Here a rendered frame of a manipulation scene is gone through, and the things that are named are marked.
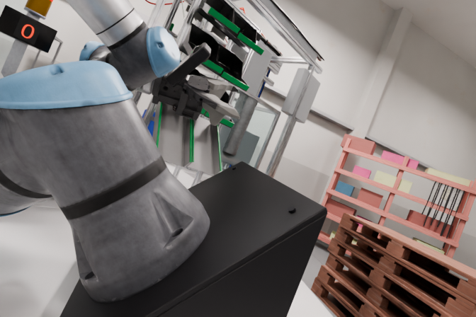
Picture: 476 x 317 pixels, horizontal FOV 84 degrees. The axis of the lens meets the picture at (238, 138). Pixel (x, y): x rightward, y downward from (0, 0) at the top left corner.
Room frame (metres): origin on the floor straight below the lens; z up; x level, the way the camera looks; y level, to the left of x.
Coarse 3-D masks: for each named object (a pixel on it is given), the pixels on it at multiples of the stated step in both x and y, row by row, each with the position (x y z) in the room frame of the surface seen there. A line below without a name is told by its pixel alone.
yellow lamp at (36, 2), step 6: (30, 0) 0.72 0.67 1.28; (36, 0) 0.72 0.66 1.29; (42, 0) 0.73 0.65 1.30; (48, 0) 0.74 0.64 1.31; (30, 6) 0.72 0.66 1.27; (36, 6) 0.72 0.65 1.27; (42, 6) 0.73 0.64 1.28; (48, 6) 0.75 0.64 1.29; (36, 12) 0.73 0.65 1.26; (42, 12) 0.74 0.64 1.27
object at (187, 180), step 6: (174, 168) 1.61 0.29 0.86; (180, 174) 1.51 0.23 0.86; (186, 174) 1.59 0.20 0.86; (180, 180) 1.34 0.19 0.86; (186, 180) 1.40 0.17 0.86; (192, 180) 1.47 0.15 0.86; (186, 186) 1.27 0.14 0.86; (36, 204) 0.55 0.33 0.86; (42, 204) 0.56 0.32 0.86; (48, 204) 0.57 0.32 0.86; (54, 204) 0.58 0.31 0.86
